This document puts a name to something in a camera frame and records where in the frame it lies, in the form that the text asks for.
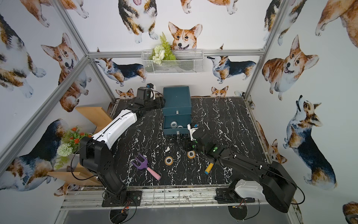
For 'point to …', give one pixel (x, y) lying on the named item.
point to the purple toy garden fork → (143, 165)
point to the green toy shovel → (208, 169)
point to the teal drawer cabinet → (176, 110)
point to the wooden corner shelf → (99, 116)
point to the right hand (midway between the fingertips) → (185, 135)
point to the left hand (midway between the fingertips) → (160, 96)
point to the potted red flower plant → (68, 152)
